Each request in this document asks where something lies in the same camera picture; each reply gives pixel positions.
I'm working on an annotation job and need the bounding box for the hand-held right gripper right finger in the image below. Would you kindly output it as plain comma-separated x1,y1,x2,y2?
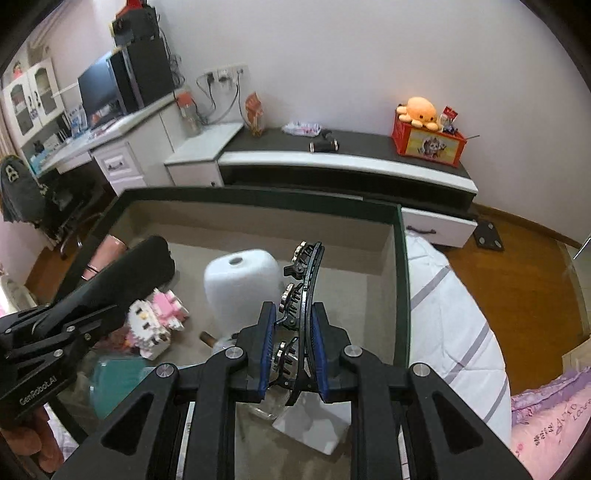
308,301,533,480

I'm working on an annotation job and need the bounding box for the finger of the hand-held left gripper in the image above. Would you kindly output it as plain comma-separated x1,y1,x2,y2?
0,301,124,340
8,318,126,376

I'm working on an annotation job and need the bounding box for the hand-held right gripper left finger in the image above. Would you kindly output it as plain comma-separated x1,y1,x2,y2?
51,301,279,480

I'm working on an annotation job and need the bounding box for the black rhinestone hair clip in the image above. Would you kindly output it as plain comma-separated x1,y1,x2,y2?
270,239,325,408

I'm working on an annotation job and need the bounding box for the black remote control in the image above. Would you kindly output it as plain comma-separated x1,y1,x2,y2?
50,234,177,324

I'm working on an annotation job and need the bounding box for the pink storage box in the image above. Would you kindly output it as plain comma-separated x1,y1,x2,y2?
44,185,413,480

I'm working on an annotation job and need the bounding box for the person's left hand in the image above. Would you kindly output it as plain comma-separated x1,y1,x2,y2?
0,408,52,477

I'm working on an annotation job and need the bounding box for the white charger plug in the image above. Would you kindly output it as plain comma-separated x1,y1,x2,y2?
271,391,352,456

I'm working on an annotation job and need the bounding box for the white rounded humidifier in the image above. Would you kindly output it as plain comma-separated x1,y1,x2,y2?
204,248,284,343

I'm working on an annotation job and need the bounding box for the astronaut figure green jar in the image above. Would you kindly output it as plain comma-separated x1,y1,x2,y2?
89,354,163,418

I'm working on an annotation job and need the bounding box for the rose gold metal cylinder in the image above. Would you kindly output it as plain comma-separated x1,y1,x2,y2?
80,234,129,282

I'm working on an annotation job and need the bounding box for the pink white block figure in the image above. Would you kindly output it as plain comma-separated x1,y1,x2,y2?
126,287,191,361

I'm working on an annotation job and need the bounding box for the chair with grey clothing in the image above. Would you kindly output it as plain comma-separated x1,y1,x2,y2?
0,155,103,260

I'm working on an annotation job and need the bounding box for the white desk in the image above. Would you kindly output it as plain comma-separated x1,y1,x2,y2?
27,105,186,196

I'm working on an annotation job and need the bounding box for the black and white tv stand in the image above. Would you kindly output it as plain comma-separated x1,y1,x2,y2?
216,126,479,251

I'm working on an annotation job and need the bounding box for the low white side cabinet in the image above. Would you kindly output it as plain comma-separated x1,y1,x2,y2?
163,122,244,188

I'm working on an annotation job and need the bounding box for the black cylindrical roll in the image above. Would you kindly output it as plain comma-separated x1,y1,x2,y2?
309,130,339,154

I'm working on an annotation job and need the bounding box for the white glass-door cabinet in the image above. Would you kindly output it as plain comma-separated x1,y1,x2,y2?
2,57,64,149

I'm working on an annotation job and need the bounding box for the crumpled plastic bag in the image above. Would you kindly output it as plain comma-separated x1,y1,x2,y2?
282,120,323,138

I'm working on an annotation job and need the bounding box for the black computer monitor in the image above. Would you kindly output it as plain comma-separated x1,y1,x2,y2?
77,59,129,128

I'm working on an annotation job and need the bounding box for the red printed crate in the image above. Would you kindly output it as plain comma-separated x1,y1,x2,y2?
391,113,468,168

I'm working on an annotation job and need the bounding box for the orange snack bag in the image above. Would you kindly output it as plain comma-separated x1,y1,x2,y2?
244,92,267,137

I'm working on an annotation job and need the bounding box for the pink quilt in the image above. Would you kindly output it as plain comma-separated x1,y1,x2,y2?
509,368,591,480

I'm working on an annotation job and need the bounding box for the jar with orange lid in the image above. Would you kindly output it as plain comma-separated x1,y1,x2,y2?
177,91,202,137

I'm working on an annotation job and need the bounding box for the black computer tower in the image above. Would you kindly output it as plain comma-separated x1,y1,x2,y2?
108,36,177,114

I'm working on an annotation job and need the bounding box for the orange octopus plush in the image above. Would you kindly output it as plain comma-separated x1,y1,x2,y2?
394,95,440,129

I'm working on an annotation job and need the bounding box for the black box with red items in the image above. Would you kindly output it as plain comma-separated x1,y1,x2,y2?
110,0,161,47

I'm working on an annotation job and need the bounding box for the white wall power outlet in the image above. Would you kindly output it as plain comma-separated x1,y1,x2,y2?
202,64,250,87

